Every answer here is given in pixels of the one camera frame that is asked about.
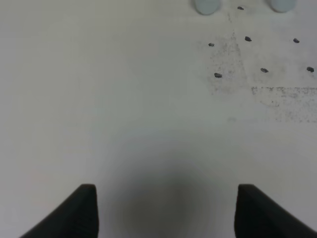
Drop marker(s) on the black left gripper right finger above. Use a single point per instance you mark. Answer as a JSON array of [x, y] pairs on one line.
[[258, 216]]

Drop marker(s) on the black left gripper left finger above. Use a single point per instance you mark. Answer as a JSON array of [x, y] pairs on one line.
[[76, 217]]

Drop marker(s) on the right blue porcelain teacup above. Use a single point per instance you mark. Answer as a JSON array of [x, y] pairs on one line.
[[282, 6]]

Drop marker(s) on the blue porcelain teacup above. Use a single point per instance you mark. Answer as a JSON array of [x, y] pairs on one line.
[[207, 7], [282, 6]]

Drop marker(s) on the left blue porcelain teacup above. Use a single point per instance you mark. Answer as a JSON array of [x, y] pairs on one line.
[[207, 7]]

